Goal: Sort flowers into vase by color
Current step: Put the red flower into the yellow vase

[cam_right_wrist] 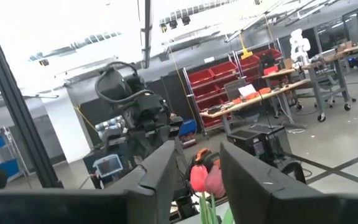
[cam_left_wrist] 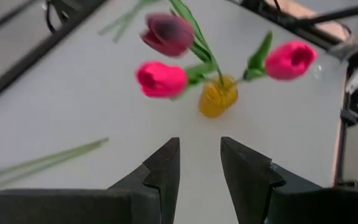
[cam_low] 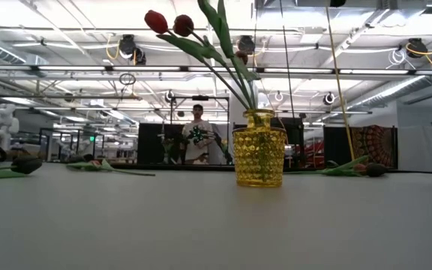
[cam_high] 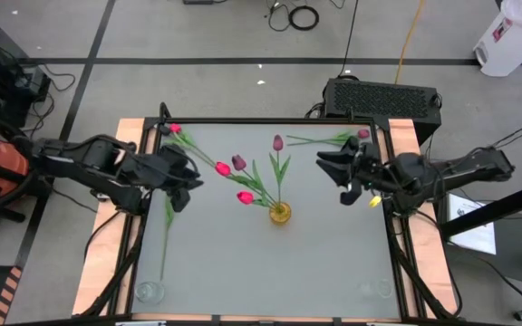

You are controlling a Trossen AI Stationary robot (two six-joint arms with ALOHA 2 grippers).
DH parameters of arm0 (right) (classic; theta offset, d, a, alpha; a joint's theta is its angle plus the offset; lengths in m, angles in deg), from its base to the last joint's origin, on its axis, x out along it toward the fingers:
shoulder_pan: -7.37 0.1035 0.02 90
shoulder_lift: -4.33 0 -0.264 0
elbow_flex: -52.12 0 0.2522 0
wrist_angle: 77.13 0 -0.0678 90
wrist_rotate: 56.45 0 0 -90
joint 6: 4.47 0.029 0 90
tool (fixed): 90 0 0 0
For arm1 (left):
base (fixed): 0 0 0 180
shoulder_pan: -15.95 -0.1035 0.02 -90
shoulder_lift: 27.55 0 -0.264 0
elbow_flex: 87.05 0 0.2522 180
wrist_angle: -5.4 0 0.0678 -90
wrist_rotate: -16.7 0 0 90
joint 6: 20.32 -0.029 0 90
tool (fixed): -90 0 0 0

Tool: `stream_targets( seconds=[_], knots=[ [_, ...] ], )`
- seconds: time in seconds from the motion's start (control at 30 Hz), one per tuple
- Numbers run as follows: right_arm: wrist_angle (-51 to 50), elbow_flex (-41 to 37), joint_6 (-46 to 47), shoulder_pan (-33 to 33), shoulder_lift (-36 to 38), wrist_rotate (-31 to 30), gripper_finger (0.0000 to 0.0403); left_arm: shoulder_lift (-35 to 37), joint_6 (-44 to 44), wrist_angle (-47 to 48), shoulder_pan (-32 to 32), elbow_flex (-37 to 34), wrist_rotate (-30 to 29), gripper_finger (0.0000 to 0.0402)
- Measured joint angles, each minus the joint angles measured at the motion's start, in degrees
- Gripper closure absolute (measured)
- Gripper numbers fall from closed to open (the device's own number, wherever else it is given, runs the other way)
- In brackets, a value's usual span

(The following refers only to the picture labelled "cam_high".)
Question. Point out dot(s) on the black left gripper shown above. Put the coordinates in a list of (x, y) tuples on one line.
[(168, 165)]

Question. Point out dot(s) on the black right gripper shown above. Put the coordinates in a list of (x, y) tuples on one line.
[(379, 174)]

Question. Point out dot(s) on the yellow glass vase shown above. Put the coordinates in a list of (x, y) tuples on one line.
[(280, 213)]

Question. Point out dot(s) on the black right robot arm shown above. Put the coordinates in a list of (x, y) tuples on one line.
[(469, 165)]

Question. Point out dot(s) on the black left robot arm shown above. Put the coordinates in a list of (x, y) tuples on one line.
[(84, 156)]

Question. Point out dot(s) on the clear glass vase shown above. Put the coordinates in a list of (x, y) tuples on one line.
[(384, 289), (150, 293)]

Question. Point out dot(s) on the black mesh computer case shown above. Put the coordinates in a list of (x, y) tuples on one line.
[(379, 99)]

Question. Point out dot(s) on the light wooden table board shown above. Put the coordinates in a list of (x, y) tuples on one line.
[(127, 131)]

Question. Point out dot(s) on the white paper sheet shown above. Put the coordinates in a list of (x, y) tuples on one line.
[(474, 231)]

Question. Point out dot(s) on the silver aluminium extrusion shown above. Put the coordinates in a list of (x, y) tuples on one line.
[(392, 323), (138, 323)]

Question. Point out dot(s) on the black side stand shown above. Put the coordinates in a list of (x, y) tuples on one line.
[(492, 210)]

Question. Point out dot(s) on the white trash bin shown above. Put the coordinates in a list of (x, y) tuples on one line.
[(515, 41)]

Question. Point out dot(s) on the hazard striped tape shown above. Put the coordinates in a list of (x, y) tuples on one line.
[(7, 294)]

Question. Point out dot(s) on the black corner bracket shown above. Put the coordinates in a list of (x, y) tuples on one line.
[(165, 113)]

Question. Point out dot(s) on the black table frame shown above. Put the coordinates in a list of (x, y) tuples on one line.
[(265, 121)]

